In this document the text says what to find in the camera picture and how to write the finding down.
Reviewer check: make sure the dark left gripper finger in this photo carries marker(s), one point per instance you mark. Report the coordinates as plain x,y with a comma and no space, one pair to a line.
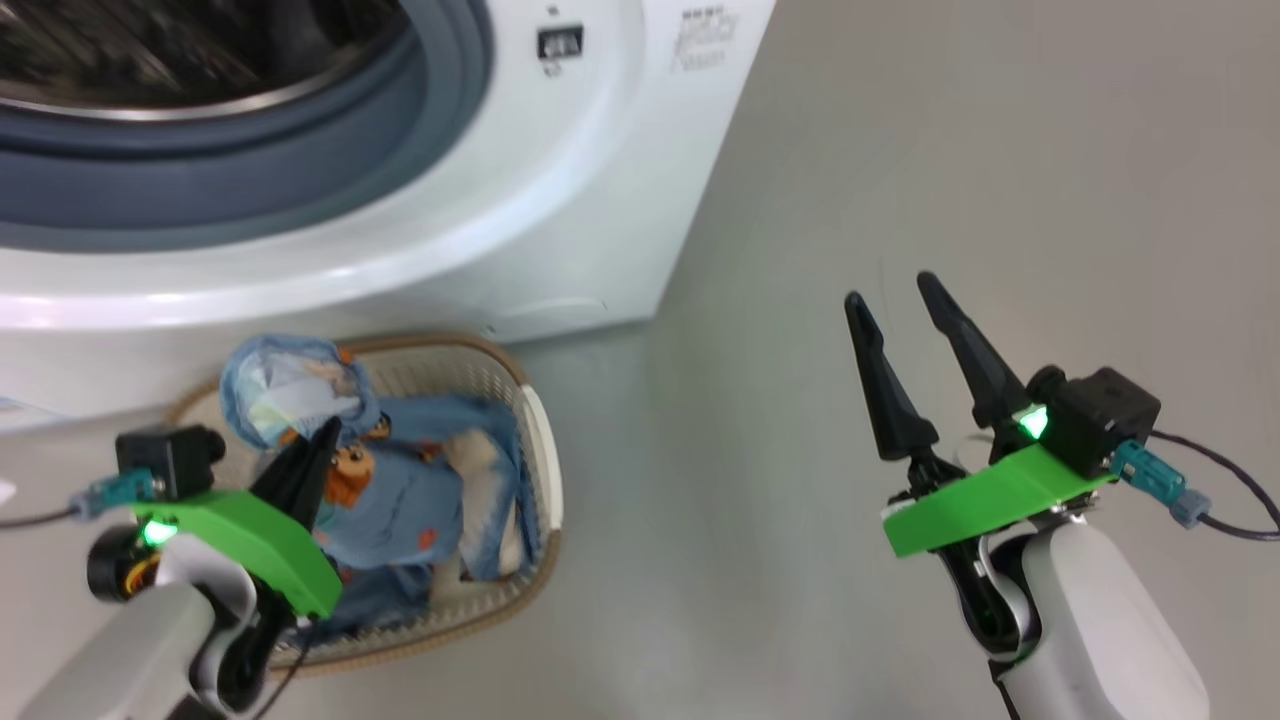
285,485
322,470

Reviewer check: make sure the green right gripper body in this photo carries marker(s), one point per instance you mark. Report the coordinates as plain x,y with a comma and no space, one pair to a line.
980,505

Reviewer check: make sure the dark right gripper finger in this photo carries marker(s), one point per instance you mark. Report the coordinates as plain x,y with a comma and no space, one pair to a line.
890,400
985,375

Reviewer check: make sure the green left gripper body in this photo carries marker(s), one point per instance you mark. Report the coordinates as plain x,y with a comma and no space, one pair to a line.
260,535

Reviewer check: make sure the blue cartoon garment white lining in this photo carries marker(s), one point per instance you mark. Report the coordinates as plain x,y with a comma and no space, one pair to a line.
400,500

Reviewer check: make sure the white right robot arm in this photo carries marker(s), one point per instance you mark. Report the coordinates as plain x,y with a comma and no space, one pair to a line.
1100,630

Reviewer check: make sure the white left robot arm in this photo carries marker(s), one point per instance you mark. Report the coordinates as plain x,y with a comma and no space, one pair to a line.
120,650

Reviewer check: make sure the cream perforated laundry basket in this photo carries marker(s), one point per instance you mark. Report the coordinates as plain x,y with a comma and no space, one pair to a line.
535,470

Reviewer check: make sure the grey rubber door seal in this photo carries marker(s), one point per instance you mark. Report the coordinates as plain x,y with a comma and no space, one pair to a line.
250,170

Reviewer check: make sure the white front-load washing machine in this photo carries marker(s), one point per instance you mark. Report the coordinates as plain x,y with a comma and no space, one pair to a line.
560,200

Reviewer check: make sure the small printed text label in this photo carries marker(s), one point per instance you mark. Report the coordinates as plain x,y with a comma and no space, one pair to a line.
705,40

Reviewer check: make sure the steel washer drum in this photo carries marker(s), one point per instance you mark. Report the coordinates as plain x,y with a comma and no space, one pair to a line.
180,50

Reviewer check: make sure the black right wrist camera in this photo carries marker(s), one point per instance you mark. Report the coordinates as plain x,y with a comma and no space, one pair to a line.
1100,415

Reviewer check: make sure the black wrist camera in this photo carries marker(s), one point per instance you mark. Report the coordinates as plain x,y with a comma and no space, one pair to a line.
165,458
1100,415

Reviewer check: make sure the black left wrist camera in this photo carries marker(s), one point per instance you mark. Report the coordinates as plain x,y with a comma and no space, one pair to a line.
165,458

